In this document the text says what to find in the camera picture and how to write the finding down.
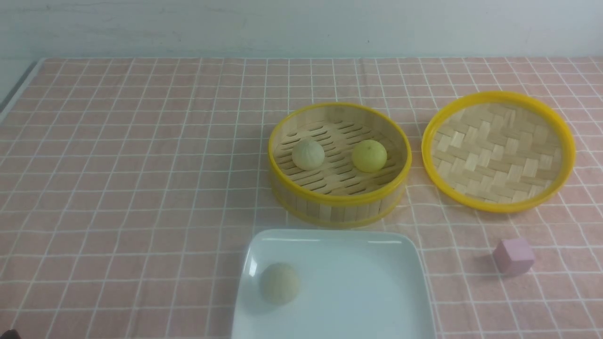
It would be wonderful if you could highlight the beige steamed bun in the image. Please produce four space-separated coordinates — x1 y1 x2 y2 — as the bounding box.
259 263 300 306

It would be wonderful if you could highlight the yellow steamed bun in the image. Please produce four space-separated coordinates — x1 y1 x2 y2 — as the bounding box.
351 139 387 172

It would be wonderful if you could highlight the cream steamed bun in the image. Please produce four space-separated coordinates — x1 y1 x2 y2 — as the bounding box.
292 139 325 171

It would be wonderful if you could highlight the pink checkered tablecloth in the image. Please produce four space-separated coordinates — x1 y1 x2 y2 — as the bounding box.
0 56 603 339

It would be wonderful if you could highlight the white square plate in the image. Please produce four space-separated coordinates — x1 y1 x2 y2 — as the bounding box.
232 229 437 339

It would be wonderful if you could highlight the yellow-rimmed bamboo steamer basket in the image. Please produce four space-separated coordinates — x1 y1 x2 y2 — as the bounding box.
268 102 413 229

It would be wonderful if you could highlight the pink cube block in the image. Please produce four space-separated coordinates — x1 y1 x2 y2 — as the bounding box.
492 238 536 275

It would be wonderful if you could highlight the yellow-rimmed woven steamer lid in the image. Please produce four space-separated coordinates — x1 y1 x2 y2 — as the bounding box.
421 91 577 214

